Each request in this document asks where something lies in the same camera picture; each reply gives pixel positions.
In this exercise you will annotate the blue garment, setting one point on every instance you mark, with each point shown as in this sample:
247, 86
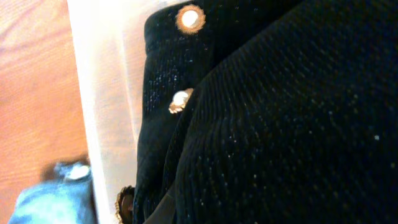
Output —
66, 199

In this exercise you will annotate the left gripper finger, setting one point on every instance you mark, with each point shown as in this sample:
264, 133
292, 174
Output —
124, 205

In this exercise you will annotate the clear plastic storage bin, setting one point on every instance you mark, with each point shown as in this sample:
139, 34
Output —
109, 45

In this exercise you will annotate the black knit cardigan gold buttons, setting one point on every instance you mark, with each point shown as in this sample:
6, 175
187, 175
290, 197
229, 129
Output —
273, 112

